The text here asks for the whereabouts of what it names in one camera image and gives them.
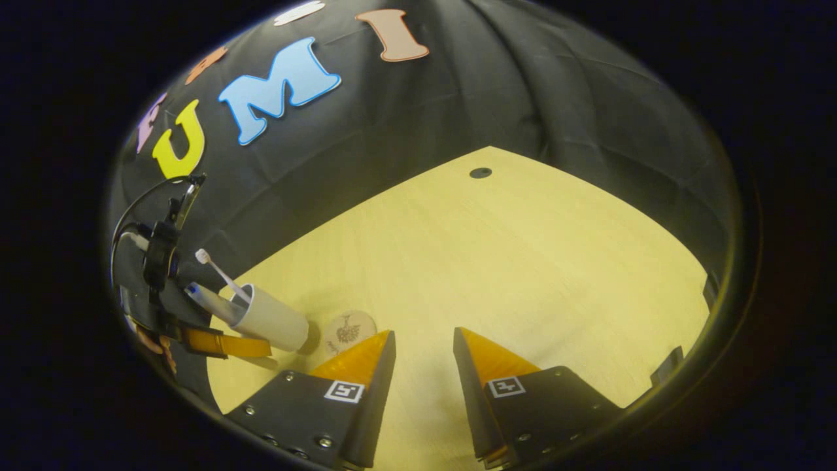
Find black cable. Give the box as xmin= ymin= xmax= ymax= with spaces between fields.
xmin=110 ymin=174 xmax=197 ymax=288

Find white cup with wooden handle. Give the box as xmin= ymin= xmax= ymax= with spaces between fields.
xmin=229 ymin=283 xmax=310 ymax=353

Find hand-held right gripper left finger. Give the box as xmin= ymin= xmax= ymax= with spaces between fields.
xmin=224 ymin=329 xmax=398 ymax=470

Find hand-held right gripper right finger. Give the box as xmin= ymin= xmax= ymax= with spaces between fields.
xmin=453 ymin=326 xmax=623 ymax=469

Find pale pink toothbrush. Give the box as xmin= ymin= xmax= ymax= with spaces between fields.
xmin=196 ymin=249 xmax=252 ymax=305

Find light wooden desktop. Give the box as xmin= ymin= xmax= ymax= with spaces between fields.
xmin=206 ymin=145 xmax=711 ymax=471

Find black backdrop cloth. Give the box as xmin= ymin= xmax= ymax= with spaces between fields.
xmin=108 ymin=0 xmax=740 ymax=393

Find white toothpaste tube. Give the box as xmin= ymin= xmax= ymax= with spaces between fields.
xmin=185 ymin=282 xmax=243 ymax=326

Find round cork coaster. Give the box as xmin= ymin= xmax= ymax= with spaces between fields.
xmin=322 ymin=310 xmax=378 ymax=357

